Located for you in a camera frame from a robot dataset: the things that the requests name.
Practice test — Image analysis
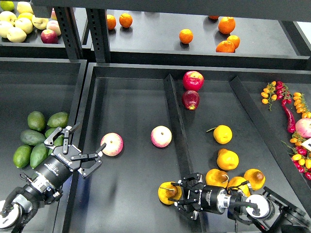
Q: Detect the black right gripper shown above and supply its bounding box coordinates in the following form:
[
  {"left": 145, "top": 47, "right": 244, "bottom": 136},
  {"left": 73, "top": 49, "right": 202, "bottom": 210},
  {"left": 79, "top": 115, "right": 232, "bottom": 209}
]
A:
[{"left": 168, "top": 172, "right": 227, "bottom": 220}]

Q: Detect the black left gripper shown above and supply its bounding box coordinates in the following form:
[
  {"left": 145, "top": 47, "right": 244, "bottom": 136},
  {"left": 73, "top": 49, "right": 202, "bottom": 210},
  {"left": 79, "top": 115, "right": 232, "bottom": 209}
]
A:
[{"left": 34, "top": 122, "right": 106, "bottom": 188}]

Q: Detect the dark green avocado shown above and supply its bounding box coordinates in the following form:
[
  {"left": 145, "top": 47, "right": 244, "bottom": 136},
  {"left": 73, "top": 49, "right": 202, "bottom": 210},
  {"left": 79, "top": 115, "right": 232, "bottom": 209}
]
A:
[{"left": 48, "top": 135, "right": 64, "bottom": 155}]

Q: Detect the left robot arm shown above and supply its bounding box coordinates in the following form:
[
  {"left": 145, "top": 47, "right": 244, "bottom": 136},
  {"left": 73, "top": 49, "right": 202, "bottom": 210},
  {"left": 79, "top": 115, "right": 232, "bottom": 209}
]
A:
[{"left": 0, "top": 124, "right": 106, "bottom": 233}]

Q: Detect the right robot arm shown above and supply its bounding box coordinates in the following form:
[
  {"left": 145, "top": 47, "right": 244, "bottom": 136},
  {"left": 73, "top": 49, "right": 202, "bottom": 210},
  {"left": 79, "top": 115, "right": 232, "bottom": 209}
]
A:
[{"left": 164, "top": 173, "right": 311, "bottom": 233}]

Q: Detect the green avocado lower middle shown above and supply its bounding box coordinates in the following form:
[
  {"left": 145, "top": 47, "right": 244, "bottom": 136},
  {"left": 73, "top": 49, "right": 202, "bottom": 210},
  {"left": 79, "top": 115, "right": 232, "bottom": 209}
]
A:
[{"left": 30, "top": 143, "right": 49, "bottom": 169}]

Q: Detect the green avocado centre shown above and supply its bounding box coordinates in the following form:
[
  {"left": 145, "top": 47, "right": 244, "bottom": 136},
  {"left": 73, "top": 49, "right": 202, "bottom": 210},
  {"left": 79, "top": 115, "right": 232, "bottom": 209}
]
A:
[{"left": 45, "top": 127, "right": 62, "bottom": 139}]

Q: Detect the yellow pear lower left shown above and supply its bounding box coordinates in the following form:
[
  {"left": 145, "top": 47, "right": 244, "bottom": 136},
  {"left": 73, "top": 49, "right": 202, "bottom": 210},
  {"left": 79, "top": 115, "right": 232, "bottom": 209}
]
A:
[{"left": 205, "top": 168, "right": 229, "bottom": 188}]

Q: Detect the green avocado top right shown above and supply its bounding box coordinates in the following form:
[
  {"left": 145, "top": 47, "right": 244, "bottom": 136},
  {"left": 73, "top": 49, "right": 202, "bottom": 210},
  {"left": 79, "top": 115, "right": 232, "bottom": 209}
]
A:
[{"left": 47, "top": 112, "right": 69, "bottom": 128}]

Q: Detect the dark avocado middle left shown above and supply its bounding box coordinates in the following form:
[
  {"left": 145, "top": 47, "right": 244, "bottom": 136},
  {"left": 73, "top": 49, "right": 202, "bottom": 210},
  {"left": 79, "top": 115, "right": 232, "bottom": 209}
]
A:
[{"left": 20, "top": 130, "right": 46, "bottom": 146}]

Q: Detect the bright green avocado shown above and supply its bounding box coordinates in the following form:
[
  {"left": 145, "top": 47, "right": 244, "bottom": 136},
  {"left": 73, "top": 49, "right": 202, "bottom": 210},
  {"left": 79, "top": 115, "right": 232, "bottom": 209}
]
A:
[{"left": 13, "top": 144, "right": 32, "bottom": 168}]

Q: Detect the green avocado top left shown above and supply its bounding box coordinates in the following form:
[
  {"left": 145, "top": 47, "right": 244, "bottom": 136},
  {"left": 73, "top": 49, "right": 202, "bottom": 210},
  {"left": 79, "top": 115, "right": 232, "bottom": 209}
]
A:
[{"left": 27, "top": 111, "right": 46, "bottom": 132}]

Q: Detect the yellow pear bottom centre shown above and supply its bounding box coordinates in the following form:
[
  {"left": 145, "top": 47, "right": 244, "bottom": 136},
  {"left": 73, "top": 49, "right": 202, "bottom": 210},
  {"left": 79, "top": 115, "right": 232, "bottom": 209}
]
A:
[{"left": 227, "top": 176, "right": 251, "bottom": 197}]

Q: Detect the yellow pear middle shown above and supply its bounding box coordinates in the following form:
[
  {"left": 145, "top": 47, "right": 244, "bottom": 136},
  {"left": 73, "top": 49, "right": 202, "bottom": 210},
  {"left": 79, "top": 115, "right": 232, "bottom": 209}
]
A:
[{"left": 217, "top": 148, "right": 239, "bottom": 171}]

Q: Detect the yellow pear with long stem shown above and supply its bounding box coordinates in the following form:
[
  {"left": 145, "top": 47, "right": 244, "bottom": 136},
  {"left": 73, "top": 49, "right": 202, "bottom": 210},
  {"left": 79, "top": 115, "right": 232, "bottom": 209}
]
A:
[{"left": 206, "top": 125, "right": 233, "bottom": 145}]

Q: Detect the pink apple left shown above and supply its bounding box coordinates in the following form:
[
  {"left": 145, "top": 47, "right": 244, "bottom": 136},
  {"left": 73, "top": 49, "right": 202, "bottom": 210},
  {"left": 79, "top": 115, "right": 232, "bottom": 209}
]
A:
[{"left": 100, "top": 133, "right": 123, "bottom": 157}]

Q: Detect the pink apple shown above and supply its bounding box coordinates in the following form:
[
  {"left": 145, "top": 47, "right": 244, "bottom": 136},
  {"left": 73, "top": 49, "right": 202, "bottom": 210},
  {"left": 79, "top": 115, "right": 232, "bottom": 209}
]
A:
[
  {"left": 100, "top": 133, "right": 123, "bottom": 157},
  {"left": 151, "top": 125, "right": 172, "bottom": 148}
]

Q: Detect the pink apple centre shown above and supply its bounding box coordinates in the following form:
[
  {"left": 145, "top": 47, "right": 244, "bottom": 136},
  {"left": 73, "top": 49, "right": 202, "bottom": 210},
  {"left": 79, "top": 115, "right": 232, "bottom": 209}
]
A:
[{"left": 151, "top": 125, "right": 172, "bottom": 148}]

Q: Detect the black centre tray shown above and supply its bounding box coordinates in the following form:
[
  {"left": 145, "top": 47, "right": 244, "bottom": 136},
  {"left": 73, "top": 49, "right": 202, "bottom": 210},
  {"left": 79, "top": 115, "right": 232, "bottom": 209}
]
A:
[{"left": 58, "top": 64, "right": 311, "bottom": 233}]

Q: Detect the dark red apple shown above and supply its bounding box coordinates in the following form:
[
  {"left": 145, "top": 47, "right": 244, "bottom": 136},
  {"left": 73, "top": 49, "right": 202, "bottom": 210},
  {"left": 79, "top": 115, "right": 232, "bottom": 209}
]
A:
[{"left": 182, "top": 90, "right": 200, "bottom": 110}]

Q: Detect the bright red apple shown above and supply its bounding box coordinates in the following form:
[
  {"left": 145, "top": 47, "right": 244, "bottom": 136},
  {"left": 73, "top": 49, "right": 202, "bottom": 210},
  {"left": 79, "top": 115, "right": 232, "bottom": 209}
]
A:
[{"left": 183, "top": 71, "right": 204, "bottom": 92}]

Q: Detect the black upper left tray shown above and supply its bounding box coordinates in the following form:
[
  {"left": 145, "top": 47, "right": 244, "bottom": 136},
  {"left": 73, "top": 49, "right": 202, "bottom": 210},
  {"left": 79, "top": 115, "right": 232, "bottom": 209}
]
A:
[{"left": 0, "top": 8, "right": 89, "bottom": 59}]

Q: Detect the mixed cherry tomatoes lower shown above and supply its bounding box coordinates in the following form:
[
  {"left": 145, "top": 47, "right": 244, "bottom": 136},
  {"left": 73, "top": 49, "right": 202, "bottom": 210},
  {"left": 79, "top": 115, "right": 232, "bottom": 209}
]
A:
[{"left": 282, "top": 132, "right": 311, "bottom": 181}]

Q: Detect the red apple on shelf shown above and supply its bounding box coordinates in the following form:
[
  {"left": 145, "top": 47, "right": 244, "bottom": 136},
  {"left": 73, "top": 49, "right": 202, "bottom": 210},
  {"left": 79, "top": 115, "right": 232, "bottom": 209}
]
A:
[{"left": 41, "top": 29, "right": 58, "bottom": 44}]

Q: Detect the red chili pepper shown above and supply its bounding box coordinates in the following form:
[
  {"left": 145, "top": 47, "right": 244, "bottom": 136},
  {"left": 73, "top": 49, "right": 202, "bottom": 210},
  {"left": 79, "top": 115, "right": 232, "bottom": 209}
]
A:
[{"left": 281, "top": 99, "right": 296, "bottom": 133}]

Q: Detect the orange cherry tomato bunch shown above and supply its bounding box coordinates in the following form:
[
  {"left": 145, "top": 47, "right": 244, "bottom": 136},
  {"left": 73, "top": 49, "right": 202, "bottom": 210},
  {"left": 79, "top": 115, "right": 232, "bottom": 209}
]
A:
[{"left": 260, "top": 81, "right": 277, "bottom": 111}]

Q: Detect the white label card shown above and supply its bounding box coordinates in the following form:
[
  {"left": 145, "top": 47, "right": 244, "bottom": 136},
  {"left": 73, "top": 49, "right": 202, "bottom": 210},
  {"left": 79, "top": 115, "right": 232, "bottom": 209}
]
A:
[{"left": 301, "top": 138, "right": 311, "bottom": 151}]

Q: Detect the pale pink apple shelf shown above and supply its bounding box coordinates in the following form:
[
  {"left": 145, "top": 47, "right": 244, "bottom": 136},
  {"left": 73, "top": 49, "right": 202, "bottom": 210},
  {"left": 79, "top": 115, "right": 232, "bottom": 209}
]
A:
[{"left": 46, "top": 20, "right": 61, "bottom": 36}]

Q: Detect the pale yellow apple front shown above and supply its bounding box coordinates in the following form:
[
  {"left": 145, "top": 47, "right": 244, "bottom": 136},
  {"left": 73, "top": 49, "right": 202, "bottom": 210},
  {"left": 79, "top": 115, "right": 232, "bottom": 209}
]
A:
[{"left": 7, "top": 27, "right": 27, "bottom": 43}]

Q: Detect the pink apple right edge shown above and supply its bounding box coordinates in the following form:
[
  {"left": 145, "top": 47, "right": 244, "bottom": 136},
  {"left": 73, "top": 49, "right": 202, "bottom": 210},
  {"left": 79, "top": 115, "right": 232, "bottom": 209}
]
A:
[{"left": 295, "top": 118, "right": 311, "bottom": 139}]

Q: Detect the pale yellow apple right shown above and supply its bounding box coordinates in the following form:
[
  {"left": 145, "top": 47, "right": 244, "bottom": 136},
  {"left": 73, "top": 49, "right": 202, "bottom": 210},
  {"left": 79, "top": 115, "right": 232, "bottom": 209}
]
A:
[{"left": 31, "top": 15, "right": 49, "bottom": 30}]

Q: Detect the pale yellow apple middle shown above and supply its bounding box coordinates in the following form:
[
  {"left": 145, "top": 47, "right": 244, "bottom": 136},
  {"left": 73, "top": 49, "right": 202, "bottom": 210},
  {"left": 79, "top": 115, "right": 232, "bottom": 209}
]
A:
[{"left": 15, "top": 17, "right": 33, "bottom": 34}]

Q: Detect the orange on shelf leftmost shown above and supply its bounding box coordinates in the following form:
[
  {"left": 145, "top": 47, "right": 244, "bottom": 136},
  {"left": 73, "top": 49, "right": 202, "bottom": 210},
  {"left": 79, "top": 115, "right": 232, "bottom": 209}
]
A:
[{"left": 106, "top": 14, "right": 117, "bottom": 30}]

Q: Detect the pale yellow apple left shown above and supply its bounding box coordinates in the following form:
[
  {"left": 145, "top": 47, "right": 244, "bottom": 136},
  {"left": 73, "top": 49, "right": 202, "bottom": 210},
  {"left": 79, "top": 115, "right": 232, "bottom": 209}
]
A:
[{"left": 0, "top": 21, "right": 13, "bottom": 38}]

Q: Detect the black shelf post left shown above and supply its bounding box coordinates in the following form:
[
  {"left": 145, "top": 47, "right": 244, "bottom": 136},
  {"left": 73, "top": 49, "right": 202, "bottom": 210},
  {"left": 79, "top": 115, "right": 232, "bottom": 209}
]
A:
[{"left": 54, "top": 6, "right": 83, "bottom": 60}]

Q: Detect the black shelf post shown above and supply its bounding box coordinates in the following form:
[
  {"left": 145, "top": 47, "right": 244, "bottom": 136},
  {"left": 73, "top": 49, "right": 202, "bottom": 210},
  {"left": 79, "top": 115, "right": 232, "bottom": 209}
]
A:
[
  {"left": 86, "top": 8, "right": 111, "bottom": 63},
  {"left": 54, "top": 6, "right": 83, "bottom": 60}
]

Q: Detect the black shelf post right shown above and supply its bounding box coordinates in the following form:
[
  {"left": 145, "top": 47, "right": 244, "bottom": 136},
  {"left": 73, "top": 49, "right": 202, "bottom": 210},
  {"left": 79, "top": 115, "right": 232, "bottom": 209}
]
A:
[{"left": 86, "top": 8, "right": 111, "bottom": 63}]

